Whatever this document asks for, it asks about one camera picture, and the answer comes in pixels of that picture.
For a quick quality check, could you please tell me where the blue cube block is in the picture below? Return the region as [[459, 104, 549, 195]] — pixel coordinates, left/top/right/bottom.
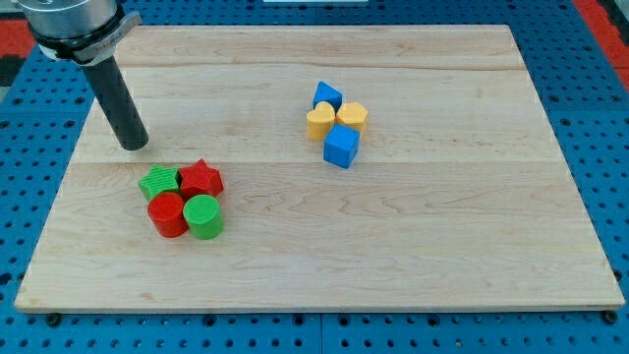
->
[[323, 125, 360, 169]]

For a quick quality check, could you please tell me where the yellow hexagon block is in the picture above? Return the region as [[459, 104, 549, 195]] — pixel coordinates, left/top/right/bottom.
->
[[336, 102, 370, 135]]

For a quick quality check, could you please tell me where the blue triangle block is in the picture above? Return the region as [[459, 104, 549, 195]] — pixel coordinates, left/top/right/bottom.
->
[[313, 81, 343, 111]]

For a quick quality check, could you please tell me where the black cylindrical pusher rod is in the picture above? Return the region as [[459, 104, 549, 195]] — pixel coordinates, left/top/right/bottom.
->
[[83, 56, 148, 150]]

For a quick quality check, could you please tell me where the red cylinder block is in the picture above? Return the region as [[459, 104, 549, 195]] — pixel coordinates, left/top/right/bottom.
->
[[147, 192, 189, 238]]

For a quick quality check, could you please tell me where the red star block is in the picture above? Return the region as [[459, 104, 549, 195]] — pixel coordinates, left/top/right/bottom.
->
[[179, 158, 224, 200]]

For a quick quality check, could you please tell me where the yellow heart block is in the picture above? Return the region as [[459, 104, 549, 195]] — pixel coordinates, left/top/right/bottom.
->
[[306, 101, 336, 141]]

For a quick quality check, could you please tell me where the green cylinder block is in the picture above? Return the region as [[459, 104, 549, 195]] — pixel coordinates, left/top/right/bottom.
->
[[183, 195, 224, 240]]

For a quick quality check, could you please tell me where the light wooden board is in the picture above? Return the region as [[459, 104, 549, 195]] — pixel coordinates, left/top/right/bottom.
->
[[15, 25, 625, 314]]

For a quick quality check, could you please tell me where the green star block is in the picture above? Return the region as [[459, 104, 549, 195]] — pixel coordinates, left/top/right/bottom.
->
[[138, 165, 181, 202]]

